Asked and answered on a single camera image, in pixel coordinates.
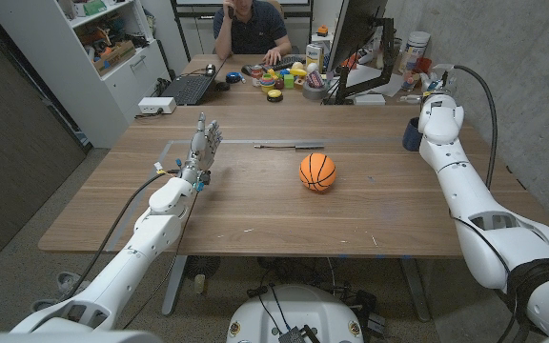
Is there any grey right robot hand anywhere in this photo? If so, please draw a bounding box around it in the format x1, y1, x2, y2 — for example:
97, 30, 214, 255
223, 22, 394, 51
397, 70, 456, 105

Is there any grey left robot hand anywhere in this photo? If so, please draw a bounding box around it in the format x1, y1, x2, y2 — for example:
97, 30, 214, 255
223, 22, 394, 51
178, 111, 224, 185

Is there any white wipes canister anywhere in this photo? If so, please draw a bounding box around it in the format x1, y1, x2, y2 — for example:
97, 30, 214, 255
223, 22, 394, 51
400, 30, 432, 91

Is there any dark blue mug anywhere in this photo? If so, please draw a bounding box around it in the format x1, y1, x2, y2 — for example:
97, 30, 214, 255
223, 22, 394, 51
401, 116, 424, 152

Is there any black laptop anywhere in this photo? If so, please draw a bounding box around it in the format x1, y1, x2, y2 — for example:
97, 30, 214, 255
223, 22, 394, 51
159, 57, 228, 107

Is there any white power box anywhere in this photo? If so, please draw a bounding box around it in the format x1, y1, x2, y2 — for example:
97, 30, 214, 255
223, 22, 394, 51
137, 96, 178, 115

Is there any white flat box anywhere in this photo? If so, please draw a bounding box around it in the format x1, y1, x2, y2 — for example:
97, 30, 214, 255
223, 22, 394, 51
353, 93, 387, 107

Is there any black computer monitor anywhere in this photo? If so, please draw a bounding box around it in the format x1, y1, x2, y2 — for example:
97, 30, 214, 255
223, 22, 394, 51
326, 0, 390, 72

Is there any orange basketball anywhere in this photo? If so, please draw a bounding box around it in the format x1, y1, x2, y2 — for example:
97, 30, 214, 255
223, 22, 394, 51
298, 151, 338, 192

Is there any grey tape roll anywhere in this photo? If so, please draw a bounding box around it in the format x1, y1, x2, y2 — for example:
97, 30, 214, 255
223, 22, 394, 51
301, 79, 329, 101

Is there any black keyboard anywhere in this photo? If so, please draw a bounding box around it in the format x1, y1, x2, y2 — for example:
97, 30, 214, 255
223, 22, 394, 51
274, 53, 307, 72

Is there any white drink carton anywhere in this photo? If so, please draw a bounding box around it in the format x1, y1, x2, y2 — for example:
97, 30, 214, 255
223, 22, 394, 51
305, 43, 325, 73

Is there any cardboard box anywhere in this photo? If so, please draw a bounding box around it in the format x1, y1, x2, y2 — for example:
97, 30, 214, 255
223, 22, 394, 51
93, 40, 137, 77

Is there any person in dark polo shirt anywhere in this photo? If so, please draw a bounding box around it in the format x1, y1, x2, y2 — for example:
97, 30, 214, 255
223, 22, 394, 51
212, 0, 294, 66

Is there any grey table leg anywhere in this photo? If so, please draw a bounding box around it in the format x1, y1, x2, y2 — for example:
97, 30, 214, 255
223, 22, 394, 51
399, 256, 432, 323
161, 255, 189, 317

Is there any white shelf cabinet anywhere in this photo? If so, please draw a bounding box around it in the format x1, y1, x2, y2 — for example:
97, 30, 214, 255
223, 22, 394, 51
0, 0, 171, 149

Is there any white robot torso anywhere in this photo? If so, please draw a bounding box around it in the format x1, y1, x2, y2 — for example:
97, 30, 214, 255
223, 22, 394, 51
226, 284, 365, 343

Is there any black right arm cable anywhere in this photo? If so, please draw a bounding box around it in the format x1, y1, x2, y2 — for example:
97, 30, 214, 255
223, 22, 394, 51
451, 64, 498, 191

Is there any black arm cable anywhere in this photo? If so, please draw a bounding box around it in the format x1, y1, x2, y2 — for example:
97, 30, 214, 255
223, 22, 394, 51
57, 169, 181, 302
451, 64, 498, 191

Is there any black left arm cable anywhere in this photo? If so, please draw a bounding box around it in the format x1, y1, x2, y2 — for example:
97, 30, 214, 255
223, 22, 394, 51
57, 169, 181, 302

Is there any grey usb adapter with cable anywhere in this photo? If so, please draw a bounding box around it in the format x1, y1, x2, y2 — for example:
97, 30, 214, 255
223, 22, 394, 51
254, 141, 326, 152

